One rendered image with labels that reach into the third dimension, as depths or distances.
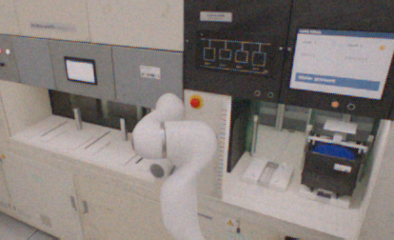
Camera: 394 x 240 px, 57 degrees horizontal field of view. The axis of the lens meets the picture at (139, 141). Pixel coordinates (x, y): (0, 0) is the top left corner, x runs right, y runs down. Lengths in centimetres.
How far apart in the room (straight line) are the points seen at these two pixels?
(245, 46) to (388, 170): 65
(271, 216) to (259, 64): 69
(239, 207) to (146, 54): 82
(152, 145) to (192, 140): 10
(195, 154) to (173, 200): 13
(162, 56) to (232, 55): 31
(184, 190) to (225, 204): 84
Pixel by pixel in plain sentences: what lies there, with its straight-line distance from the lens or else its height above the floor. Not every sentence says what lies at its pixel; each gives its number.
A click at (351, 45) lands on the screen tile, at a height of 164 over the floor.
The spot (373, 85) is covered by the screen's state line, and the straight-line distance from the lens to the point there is 141.
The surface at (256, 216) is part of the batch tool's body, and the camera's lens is 176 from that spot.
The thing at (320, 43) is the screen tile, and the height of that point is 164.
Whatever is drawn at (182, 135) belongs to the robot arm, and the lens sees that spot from 93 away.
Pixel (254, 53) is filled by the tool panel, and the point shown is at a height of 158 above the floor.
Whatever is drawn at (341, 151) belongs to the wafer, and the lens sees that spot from 185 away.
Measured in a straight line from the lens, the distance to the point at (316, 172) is 180.
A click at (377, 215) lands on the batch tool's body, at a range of 158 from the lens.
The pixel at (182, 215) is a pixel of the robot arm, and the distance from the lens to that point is 97.
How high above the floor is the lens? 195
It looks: 28 degrees down
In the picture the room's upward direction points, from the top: 4 degrees counter-clockwise
